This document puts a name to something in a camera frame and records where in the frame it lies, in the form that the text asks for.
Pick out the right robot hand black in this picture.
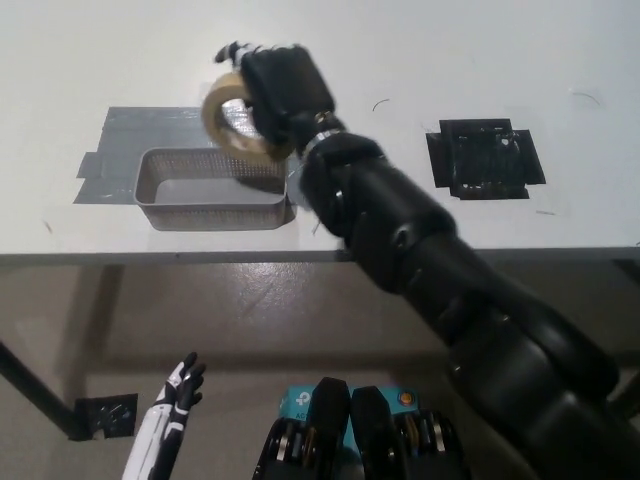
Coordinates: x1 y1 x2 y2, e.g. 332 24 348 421
214 42 337 162

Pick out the beige masking tape roll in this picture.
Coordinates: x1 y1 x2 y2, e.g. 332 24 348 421
201 71 294 162

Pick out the black floor tape patch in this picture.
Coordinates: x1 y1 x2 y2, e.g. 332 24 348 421
73 393 139 441

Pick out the grey duct tape patch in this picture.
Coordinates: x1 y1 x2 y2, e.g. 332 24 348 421
72 106 314 209

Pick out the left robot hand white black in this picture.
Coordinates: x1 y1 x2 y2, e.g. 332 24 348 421
122 351 208 480

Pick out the black tape patch on table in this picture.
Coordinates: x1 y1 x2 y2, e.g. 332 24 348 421
425 117 547 201

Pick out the small grey mesh container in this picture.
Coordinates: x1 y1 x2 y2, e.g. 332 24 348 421
133 148 292 232

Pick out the black table leg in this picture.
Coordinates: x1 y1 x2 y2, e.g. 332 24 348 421
0 339 85 444

